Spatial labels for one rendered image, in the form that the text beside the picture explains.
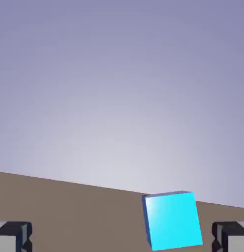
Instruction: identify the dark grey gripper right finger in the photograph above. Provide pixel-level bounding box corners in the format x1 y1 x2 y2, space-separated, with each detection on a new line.
211 220 244 252

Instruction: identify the small cyan cube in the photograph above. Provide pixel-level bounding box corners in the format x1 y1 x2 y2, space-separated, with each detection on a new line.
141 190 203 252

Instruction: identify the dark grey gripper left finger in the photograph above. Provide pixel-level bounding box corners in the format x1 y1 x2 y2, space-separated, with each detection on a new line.
0 220 33 252

